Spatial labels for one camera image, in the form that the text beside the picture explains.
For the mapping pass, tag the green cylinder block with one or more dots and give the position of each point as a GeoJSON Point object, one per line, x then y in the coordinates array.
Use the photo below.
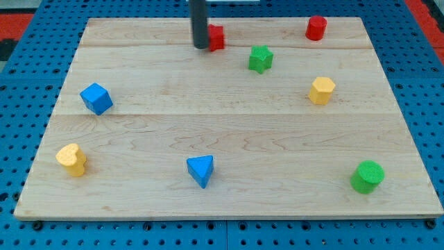
{"type": "Point", "coordinates": [367, 176]}

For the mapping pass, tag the red star block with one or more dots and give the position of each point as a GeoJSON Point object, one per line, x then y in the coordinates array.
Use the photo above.
{"type": "Point", "coordinates": [216, 37]}

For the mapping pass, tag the blue cube block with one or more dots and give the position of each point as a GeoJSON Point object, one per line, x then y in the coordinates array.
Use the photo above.
{"type": "Point", "coordinates": [96, 98]}

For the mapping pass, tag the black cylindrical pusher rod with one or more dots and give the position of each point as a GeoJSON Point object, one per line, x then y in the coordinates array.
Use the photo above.
{"type": "Point", "coordinates": [198, 17]}

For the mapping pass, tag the wooden board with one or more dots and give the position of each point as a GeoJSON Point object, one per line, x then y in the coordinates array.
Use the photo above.
{"type": "Point", "coordinates": [277, 156]}

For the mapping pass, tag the yellow heart block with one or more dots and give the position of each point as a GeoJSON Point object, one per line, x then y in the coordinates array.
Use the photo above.
{"type": "Point", "coordinates": [73, 159]}

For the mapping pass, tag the yellow hexagon block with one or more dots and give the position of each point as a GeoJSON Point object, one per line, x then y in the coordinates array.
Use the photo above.
{"type": "Point", "coordinates": [321, 90]}

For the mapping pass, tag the red cylinder block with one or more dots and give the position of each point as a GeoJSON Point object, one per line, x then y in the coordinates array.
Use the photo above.
{"type": "Point", "coordinates": [316, 28]}

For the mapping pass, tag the blue triangle block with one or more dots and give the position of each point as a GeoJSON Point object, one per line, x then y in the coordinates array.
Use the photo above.
{"type": "Point", "coordinates": [200, 169]}

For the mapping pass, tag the green star block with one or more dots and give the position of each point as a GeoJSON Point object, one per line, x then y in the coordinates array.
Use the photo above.
{"type": "Point", "coordinates": [260, 59]}

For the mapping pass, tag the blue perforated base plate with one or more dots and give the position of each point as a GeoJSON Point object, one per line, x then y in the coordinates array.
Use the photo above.
{"type": "Point", "coordinates": [33, 76]}

